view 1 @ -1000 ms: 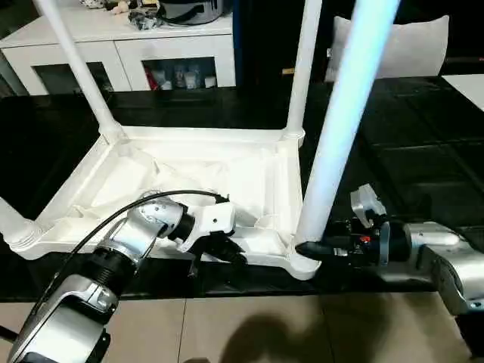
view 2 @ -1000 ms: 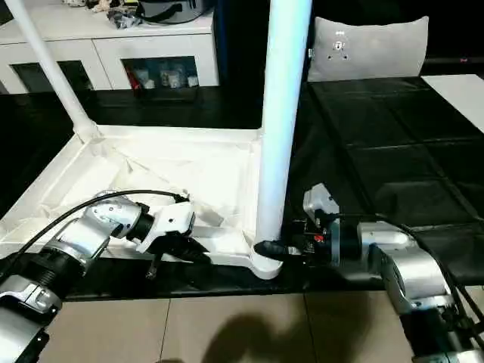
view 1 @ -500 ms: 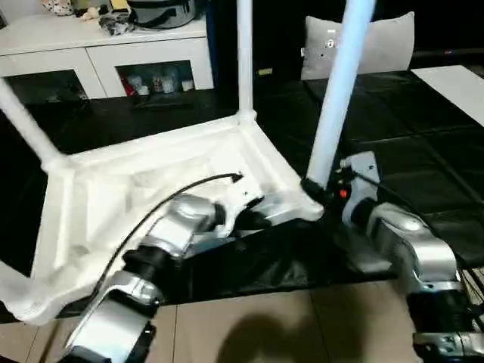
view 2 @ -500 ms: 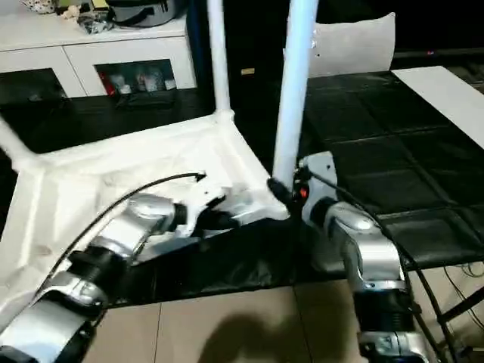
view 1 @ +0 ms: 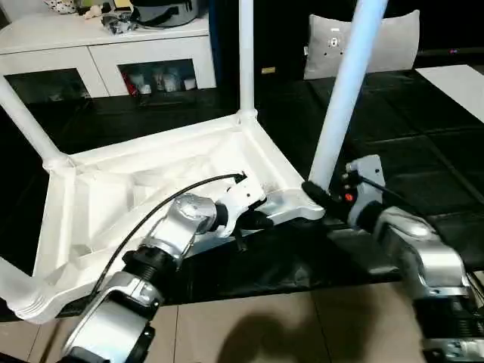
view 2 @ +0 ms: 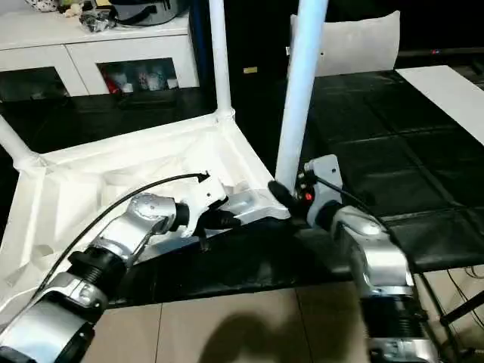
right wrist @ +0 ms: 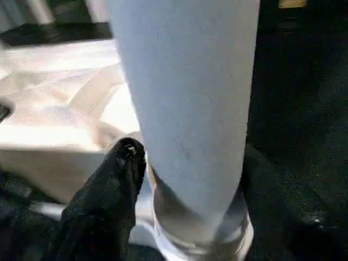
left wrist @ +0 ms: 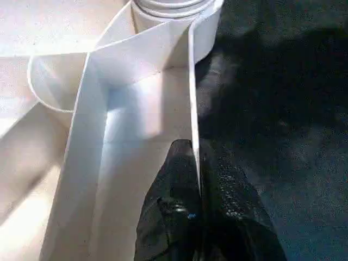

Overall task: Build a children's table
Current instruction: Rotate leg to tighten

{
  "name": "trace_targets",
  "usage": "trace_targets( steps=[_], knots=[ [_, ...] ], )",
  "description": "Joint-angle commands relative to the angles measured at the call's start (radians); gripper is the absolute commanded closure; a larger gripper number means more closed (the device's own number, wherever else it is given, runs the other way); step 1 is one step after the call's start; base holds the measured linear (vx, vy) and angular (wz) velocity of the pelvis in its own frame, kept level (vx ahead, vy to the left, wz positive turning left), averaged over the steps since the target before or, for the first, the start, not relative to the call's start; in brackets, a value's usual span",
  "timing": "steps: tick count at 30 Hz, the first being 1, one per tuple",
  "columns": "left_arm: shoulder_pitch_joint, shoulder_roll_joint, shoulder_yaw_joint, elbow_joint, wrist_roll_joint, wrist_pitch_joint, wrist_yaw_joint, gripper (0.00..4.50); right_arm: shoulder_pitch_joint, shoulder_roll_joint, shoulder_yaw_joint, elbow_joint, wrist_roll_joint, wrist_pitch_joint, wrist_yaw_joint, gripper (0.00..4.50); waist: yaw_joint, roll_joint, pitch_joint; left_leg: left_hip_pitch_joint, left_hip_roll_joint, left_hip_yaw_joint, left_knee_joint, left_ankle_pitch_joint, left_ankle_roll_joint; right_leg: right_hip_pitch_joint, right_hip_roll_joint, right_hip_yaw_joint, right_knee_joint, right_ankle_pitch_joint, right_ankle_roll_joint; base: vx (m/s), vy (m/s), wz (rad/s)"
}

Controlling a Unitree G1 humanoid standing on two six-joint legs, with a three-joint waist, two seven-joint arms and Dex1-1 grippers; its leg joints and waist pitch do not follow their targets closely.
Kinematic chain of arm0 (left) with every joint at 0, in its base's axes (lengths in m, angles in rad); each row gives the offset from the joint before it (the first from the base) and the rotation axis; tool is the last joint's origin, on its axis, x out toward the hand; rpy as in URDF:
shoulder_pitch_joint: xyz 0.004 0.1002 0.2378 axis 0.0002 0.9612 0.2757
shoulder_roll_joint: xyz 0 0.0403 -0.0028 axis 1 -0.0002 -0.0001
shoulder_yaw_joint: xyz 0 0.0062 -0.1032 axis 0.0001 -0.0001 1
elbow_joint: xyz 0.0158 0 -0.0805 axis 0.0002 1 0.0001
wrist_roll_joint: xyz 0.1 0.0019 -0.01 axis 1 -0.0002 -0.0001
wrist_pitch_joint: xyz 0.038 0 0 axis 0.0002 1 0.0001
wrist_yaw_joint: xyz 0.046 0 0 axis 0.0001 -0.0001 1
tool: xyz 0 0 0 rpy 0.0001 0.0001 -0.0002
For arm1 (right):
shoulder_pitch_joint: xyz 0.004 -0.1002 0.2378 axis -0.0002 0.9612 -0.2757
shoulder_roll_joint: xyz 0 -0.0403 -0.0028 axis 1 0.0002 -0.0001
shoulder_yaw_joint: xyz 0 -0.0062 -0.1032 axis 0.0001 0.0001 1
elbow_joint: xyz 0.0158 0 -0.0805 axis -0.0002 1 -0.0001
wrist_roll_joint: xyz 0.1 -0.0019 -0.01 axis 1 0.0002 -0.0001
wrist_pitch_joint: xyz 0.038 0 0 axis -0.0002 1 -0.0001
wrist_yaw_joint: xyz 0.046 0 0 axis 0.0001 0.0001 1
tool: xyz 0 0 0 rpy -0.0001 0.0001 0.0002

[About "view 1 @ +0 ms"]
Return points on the white plastic table leg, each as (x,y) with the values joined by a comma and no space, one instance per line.
(246,60)
(19,295)
(30,125)
(348,91)

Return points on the white plastic table top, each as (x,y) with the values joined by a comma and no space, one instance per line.
(113,197)

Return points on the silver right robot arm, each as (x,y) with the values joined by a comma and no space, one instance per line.
(423,257)

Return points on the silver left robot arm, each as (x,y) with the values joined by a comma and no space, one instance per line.
(178,227)

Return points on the white flat board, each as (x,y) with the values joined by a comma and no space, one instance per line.
(457,87)

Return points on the black cabinet with yellow label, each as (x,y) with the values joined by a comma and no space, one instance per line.
(280,38)

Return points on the grey pillow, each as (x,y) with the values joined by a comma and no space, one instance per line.
(397,41)

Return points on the white sideboard cabinet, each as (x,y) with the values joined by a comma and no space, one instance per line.
(76,49)

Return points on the colourful clutter bundle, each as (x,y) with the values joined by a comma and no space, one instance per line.
(113,21)

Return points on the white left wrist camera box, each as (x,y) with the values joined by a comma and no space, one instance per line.
(243,198)

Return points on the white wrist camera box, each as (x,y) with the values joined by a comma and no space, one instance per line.
(365,172)
(243,198)

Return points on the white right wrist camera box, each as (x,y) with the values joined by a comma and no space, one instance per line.
(365,172)

